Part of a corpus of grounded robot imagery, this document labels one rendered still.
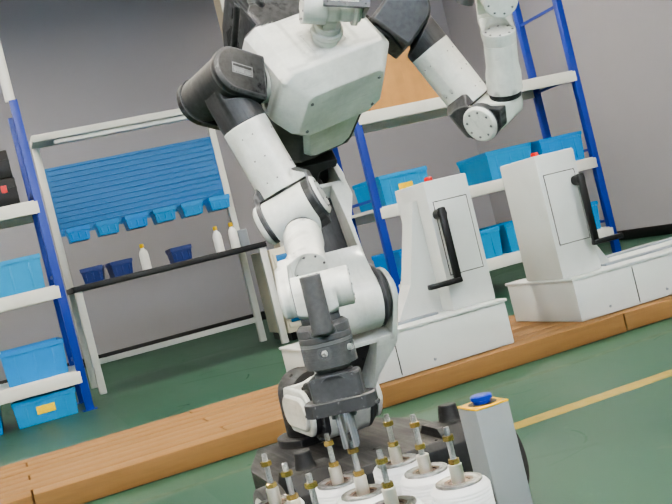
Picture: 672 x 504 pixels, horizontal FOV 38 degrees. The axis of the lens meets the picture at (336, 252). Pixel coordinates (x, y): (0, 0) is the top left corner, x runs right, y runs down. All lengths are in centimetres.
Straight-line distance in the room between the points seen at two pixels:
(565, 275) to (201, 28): 691
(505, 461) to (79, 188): 602
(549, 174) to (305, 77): 246
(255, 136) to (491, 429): 68
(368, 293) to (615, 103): 716
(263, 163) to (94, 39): 850
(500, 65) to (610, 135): 725
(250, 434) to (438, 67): 186
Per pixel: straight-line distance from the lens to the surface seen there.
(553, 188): 420
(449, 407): 219
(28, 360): 614
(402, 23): 201
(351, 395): 157
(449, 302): 396
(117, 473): 345
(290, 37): 191
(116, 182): 755
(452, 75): 203
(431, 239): 396
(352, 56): 191
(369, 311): 203
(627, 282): 429
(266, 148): 179
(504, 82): 198
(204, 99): 184
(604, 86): 915
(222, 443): 350
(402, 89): 690
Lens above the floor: 67
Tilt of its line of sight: 1 degrees down
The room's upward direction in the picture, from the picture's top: 14 degrees counter-clockwise
